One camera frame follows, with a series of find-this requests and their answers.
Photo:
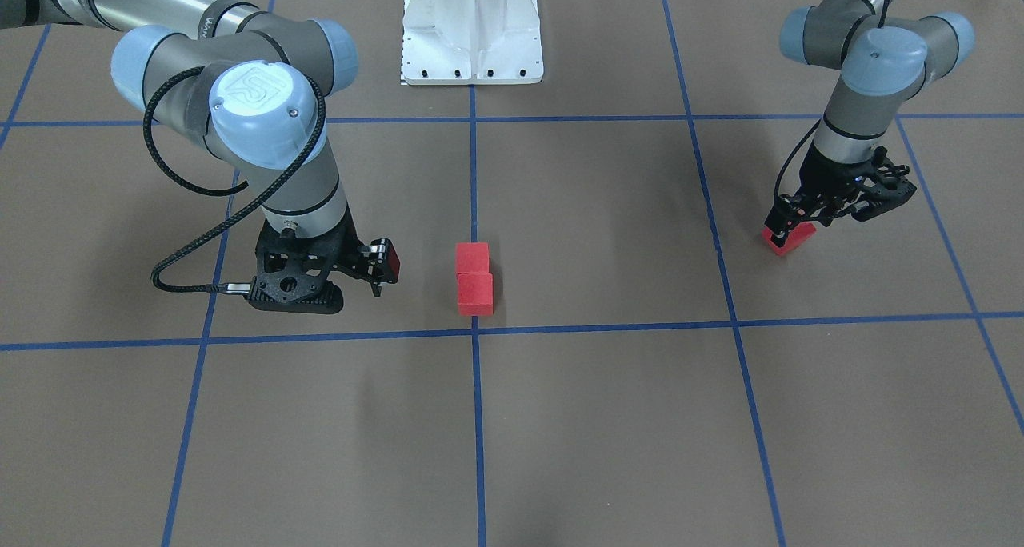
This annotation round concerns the red block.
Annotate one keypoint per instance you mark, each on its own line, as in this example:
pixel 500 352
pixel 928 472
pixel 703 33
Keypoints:
pixel 793 239
pixel 475 294
pixel 472 258

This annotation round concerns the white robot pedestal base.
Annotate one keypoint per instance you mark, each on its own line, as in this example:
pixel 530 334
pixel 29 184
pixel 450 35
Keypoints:
pixel 471 43

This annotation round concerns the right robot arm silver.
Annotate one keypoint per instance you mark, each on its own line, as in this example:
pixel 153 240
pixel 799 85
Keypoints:
pixel 234 98

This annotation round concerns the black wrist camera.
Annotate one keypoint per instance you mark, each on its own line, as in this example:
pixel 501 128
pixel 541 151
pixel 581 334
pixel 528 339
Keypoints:
pixel 378 264

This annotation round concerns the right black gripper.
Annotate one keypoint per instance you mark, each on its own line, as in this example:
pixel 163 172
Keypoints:
pixel 350 243

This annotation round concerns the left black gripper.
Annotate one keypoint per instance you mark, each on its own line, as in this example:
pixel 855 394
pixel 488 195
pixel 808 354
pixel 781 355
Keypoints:
pixel 821 170

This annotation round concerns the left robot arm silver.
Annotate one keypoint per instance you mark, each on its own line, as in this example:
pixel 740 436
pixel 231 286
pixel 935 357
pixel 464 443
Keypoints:
pixel 882 61

